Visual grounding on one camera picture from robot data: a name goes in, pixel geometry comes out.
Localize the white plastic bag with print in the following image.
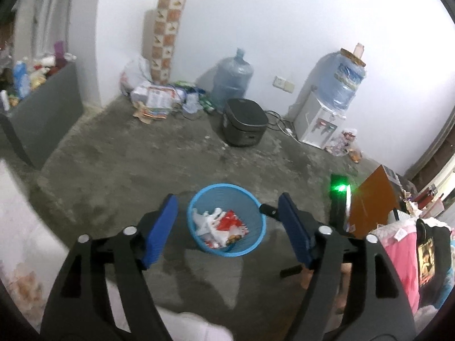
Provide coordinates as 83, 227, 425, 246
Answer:
120, 55, 153, 96

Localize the tall patterned cardboard box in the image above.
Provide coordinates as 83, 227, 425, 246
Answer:
142, 0, 187, 86

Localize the blue labelled water jug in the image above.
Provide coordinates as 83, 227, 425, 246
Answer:
316, 51, 367, 111

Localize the orange board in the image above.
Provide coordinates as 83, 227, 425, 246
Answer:
346, 165, 400, 238

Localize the clear bag of snacks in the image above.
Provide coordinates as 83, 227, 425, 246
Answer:
327, 128, 363, 162

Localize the white wall socket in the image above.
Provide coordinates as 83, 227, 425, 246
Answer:
273, 76, 295, 94

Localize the black table leg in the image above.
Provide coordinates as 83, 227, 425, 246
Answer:
0, 112, 38, 169

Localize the blue plastic basket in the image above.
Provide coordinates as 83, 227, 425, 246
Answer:
187, 184, 267, 257

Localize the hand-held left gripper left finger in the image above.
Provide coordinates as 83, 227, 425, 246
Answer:
40, 194, 180, 341

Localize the white cloth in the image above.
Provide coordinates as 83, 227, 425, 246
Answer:
107, 284, 235, 341

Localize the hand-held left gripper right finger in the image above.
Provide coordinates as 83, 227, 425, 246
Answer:
277, 192, 417, 341

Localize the pile of paper litter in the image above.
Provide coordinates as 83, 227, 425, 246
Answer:
130, 80, 217, 125

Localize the empty blue water jug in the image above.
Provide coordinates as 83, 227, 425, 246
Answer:
212, 48, 254, 105

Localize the grey cabinet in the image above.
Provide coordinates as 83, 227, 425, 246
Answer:
0, 59, 84, 169

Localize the dark grey rice cooker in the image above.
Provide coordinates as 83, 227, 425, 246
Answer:
221, 98, 269, 148

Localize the black printed shirt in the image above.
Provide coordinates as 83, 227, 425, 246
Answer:
415, 218, 454, 308

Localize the white water dispenser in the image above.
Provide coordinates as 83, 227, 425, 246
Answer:
293, 92, 347, 150

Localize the blue detergent bottle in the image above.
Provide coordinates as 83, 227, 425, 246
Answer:
13, 60, 31, 98

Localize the purple cup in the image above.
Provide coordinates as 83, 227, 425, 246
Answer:
53, 41, 66, 68

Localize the person's bare leg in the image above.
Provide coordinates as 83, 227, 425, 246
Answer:
299, 261, 353, 316

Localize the pink blanket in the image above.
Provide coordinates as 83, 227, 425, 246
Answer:
368, 217, 422, 313

